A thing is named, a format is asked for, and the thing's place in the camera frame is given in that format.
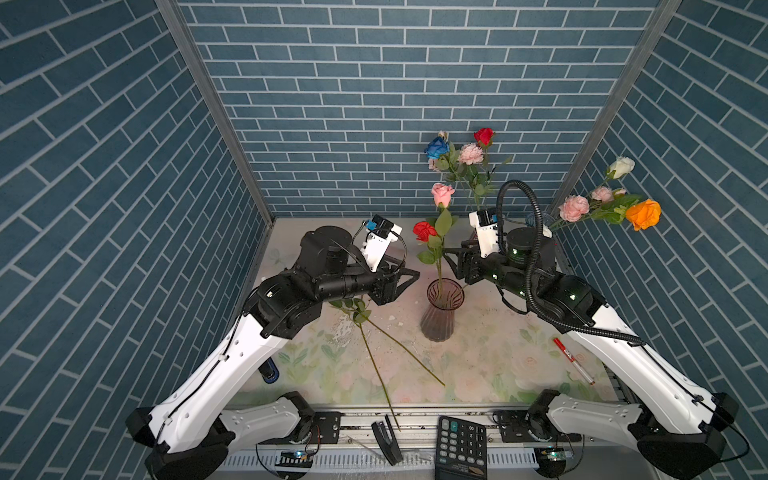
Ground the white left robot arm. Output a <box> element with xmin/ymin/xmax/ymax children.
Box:
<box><xmin>126</xmin><ymin>215</ymin><xmax>420</xmax><ymax>479</ymax></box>

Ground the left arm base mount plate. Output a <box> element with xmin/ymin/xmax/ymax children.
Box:
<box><xmin>310</xmin><ymin>411</ymin><xmax>342</xmax><ymax>447</ymax></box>

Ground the black calculator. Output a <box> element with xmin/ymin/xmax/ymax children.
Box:
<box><xmin>434</xmin><ymin>416</ymin><xmax>488</xmax><ymax>480</ymax></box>

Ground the bunch of roses on table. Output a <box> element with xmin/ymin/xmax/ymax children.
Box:
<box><xmin>330</xmin><ymin>296</ymin><xmax>447</xmax><ymax>431</ymax></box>

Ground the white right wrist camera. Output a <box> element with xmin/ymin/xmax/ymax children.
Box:
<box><xmin>469</xmin><ymin>208</ymin><xmax>499</xmax><ymax>258</ymax></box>

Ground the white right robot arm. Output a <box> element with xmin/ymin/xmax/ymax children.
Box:
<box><xmin>445</xmin><ymin>227</ymin><xmax>739</xmax><ymax>479</ymax></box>

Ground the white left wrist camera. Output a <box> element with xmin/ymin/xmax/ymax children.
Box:
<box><xmin>361</xmin><ymin>215</ymin><xmax>402</xmax><ymax>273</ymax></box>

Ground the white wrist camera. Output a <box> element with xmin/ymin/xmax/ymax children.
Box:
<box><xmin>469</xmin><ymin>208</ymin><xmax>499</xmax><ymax>258</ymax></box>
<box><xmin>361</xmin><ymin>215</ymin><xmax>402</xmax><ymax>273</ymax></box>

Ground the blue rose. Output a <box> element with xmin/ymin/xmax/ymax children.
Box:
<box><xmin>424</xmin><ymin>136</ymin><xmax>450</xmax><ymax>160</ymax></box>

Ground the large pink rose spray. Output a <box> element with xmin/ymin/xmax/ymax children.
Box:
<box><xmin>424</xmin><ymin>136</ymin><xmax>498</xmax><ymax>210</ymax></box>

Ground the orange rose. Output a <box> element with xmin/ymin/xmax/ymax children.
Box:
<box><xmin>595</xmin><ymin>195</ymin><xmax>662</xmax><ymax>231</ymax></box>

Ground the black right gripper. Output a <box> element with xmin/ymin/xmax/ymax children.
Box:
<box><xmin>442</xmin><ymin>237</ymin><xmax>537</xmax><ymax>303</ymax></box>

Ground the red white marker pen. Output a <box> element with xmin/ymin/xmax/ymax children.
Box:
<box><xmin>553</xmin><ymin>337</ymin><xmax>595</xmax><ymax>385</ymax></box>

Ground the blue stapler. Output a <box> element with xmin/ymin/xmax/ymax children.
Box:
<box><xmin>258</xmin><ymin>358</ymin><xmax>280</xmax><ymax>384</ymax></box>

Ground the dark smoky glass vase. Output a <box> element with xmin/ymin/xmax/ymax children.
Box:
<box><xmin>420</xmin><ymin>279</ymin><xmax>465</xmax><ymax>343</ymax></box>

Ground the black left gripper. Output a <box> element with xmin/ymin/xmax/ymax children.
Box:
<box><xmin>316</xmin><ymin>254</ymin><xmax>421</xmax><ymax>307</ymax></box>

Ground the black corrugated cable conduit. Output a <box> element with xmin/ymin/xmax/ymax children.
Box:
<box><xmin>495</xmin><ymin>179</ymin><xmax>646</xmax><ymax>346</ymax></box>

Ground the white rose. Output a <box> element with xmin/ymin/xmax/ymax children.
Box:
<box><xmin>601</xmin><ymin>156</ymin><xmax>636</xmax><ymax>187</ymax></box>

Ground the aluminium front rail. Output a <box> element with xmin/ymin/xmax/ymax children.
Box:
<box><xmin>173</xmin><ymin>403</ymin><xmax>661</xmax><ymax>448</ymax></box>

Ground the black stapler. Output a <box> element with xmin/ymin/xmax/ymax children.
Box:
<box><xmin>371</xmin><ymin>415</ymin><xmax>404</xmax><ymax>466</ymax></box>

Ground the small red rose stem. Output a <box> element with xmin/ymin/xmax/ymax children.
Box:
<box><xmin>474</xmin><ymin>128</ymin><xmax>495</xmax><ymax>149</ymax></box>

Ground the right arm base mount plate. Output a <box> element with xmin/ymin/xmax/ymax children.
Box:
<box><xmin>491</xmin><ymin>410</ymin><xmax>533</xmax><ymax>443</ymax></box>

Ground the pink rose single stem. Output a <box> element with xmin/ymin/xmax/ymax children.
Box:
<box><xmin>430</xmin><ymin>182</ymin><xmax>457</xmax><ymax>301</ymax></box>

